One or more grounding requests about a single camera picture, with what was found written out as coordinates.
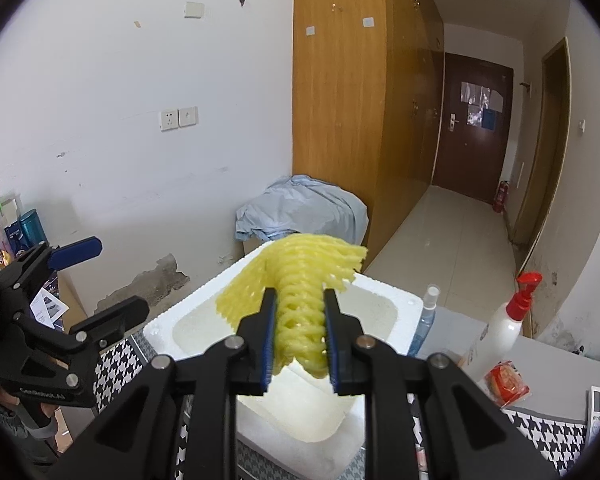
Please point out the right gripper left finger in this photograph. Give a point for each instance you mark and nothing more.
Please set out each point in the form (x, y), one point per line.
(254, 370)

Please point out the yellow foam fruit net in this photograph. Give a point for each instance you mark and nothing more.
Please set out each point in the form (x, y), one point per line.
(299, 267)

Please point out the white lotion pump bottle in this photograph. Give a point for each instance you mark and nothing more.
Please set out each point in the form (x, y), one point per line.
(501, 331)

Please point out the orange wooden wardrobe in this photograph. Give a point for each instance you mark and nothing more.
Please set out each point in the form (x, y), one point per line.
(367, 78)

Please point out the blue spray bottle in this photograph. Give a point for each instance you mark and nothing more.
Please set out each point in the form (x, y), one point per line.
(426, 320)

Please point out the white wall socket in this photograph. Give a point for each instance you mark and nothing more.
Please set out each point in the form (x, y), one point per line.
(177, 119)

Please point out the white remote control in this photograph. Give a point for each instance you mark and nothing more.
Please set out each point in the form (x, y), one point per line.
(593, 420)

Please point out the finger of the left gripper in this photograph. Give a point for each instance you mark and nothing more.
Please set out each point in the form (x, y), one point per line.
(64, 257)
(102, 330)

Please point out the houndstooth table mat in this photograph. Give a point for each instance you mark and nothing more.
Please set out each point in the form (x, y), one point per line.
(559, 441)

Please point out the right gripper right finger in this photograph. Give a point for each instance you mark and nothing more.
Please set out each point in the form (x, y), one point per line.
(342, 331)

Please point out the white styrofoam box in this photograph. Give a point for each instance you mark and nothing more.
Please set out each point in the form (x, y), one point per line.
(300, 423)

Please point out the red fire extinguisher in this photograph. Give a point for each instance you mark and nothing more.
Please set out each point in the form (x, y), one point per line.
(500, 196)

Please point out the red packaged snack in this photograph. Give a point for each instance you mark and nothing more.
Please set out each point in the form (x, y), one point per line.
(505, 384)

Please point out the white wall switch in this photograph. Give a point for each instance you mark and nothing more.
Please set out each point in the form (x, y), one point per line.
(194, 10)

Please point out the dark brown entrance door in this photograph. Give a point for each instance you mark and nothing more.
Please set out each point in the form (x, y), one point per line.
(476, 110)

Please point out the light blue bedsheet pile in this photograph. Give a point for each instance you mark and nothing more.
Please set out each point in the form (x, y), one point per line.
(301, 204)

